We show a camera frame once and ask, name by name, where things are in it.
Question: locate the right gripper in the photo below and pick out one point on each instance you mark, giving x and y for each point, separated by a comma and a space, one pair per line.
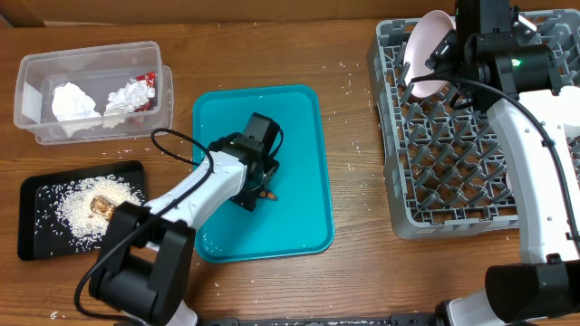
444, 57

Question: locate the large white plate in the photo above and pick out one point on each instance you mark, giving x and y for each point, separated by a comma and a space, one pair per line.
426, 34

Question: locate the pile of white rice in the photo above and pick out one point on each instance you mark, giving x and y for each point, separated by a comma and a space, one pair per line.
63, 217

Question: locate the teal plastic tray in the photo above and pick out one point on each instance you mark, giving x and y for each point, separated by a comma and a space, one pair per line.
300, 219

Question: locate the clear plastic bin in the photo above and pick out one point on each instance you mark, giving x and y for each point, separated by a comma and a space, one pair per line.
98, 71

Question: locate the brown walnut piece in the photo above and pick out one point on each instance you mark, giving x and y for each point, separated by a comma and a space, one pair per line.
102, 207

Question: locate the black plastic tray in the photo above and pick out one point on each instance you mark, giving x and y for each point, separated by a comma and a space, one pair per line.
27, 247

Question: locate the grey dishwasher rack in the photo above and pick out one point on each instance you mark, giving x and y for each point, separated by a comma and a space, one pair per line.
446, 174

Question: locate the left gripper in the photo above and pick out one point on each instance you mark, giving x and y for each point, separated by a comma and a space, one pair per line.
248, 199

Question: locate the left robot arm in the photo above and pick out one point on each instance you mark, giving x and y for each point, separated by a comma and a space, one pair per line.
143, 267

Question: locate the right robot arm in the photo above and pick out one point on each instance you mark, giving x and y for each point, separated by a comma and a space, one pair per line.
534, 115

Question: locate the white napkin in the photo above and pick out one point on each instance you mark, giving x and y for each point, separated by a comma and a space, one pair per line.
72, 104

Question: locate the white tissue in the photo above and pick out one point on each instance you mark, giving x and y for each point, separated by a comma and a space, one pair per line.
124, 101

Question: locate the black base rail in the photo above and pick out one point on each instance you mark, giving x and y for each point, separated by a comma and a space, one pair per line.
397, 319

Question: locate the red snack wrapper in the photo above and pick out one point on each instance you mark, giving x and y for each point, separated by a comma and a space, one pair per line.
149, 80

